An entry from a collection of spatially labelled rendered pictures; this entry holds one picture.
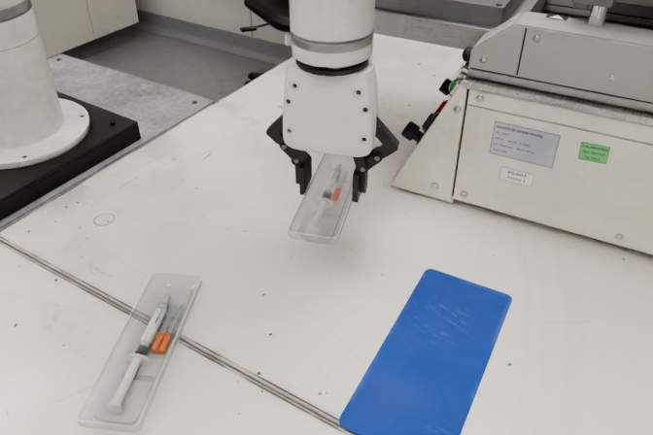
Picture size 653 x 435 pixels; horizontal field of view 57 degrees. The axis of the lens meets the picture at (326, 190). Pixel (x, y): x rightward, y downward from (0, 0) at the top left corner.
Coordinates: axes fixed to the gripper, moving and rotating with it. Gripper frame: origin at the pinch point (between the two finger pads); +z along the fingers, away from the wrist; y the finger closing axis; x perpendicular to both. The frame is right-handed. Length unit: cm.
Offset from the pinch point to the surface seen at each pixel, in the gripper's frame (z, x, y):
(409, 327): 7.4, -13.9, 11.5
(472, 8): -16.5, 15.8, 13.5
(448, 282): 7.4, -6.2, 14.9
